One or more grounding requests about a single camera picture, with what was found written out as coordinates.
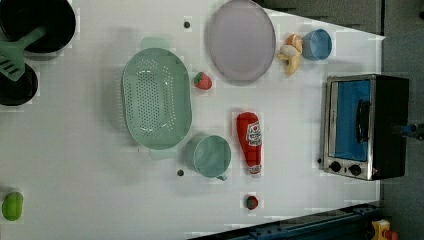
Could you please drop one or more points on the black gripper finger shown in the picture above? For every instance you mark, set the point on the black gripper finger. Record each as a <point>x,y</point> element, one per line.
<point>413,131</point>

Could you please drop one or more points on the black toaster oven body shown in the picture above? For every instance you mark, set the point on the black toaster oven body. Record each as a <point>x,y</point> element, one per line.
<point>388,107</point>

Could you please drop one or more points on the yellow red clamp tool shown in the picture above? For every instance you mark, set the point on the yellow red clamp tool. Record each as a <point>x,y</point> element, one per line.
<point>383,231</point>

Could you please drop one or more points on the blue bowl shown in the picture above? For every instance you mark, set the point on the blue bowl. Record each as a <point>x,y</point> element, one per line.
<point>317,45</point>

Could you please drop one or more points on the plush peeled banana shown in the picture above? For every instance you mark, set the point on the plush peeled banana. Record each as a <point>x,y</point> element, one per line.
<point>291,52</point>

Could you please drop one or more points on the plush ketchup bottle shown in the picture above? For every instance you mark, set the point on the plush ketchup bottle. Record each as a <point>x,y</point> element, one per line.
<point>250,139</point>

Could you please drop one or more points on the small red tomato toy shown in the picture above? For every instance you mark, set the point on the small red tomato toy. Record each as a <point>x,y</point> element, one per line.
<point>252,202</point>

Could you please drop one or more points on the grey round plate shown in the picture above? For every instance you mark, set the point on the grey round plate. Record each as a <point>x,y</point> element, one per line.
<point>241,40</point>

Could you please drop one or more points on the plush strawberry toy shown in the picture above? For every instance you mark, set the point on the plush strawberry toy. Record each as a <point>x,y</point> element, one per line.
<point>203,81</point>

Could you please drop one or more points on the green perforated colander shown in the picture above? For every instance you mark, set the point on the green perforated colander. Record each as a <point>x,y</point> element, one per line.
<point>156,98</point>

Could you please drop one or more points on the small black pot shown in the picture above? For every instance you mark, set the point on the small black pot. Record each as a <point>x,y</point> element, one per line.
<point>15,93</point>

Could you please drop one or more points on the green slotted spatula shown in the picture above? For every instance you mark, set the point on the green slotted spatula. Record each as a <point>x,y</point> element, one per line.
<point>12,63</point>

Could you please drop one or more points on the green pepper toy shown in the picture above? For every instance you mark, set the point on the green pepper toy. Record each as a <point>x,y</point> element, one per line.
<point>12,206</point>

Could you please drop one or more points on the large black pot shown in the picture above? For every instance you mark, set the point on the large black pot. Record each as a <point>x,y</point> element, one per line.
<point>20,17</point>

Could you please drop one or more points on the blue metal frame rail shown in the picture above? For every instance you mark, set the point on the blue metal frame rail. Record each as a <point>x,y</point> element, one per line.
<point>350,223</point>

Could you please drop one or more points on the green cup with handle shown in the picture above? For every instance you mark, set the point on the green cup with handle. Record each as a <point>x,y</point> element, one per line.
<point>208,155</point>

